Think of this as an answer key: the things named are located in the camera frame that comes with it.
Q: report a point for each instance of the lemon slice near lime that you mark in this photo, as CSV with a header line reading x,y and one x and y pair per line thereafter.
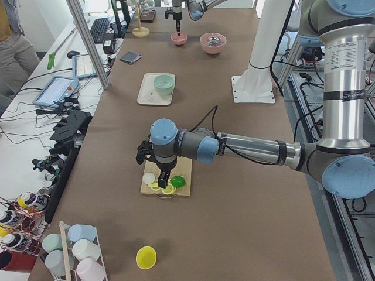
x,y
168,190

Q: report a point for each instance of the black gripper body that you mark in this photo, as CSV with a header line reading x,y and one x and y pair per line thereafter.
x,y
177,14
166,165

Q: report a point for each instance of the green stacked bowls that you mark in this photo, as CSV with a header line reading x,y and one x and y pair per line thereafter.
x,y
164,84

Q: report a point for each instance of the paint bottles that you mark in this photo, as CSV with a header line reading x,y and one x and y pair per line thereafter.
x,y
23,223

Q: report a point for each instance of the seated person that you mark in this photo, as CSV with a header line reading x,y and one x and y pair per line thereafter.
x,y
18,56

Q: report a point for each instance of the small pink bowl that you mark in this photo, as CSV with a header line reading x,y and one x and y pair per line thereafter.
x,y
179,39

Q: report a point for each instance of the near teach pendant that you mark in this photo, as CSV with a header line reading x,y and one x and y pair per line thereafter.
x,y
56,91

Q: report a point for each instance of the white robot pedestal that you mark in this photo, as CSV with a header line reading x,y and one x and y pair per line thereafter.
x,y
255,84

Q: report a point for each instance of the green lime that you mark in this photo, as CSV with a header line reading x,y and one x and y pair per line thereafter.
x,y
178,181

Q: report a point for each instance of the aluminium frame post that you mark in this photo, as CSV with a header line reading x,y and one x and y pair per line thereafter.
x,y
77,14

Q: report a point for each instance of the cup rack with pastel cups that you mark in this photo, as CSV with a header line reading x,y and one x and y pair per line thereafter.
x,y
74,253

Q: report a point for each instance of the wooden mug tree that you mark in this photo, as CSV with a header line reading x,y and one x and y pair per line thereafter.
x,y
138,7

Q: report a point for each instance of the black keyboard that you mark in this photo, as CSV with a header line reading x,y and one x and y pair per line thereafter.
x,y
98,29

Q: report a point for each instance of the yellow plastic cup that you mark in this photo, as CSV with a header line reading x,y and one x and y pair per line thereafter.
x,y
146,257

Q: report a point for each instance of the large pink bowl with ice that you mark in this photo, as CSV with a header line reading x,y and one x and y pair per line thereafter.
x,y
212,50

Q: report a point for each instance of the teach pendant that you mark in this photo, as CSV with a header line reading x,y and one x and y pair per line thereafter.
x,y
56,91
82,66

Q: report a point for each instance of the bamboo cutting board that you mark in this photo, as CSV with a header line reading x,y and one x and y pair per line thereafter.
x,y
183,168

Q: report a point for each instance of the yellow plastic knife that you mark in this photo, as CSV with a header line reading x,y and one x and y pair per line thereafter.
x,y
153,184

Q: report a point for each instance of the cream rabbit tray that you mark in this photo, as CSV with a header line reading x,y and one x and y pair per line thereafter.
x,y
148,94

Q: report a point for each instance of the far teach pendant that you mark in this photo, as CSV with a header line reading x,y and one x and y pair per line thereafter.
x,y
82,66

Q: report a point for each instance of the grey folded cloth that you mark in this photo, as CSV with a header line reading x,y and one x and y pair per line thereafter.
x,y
130,57

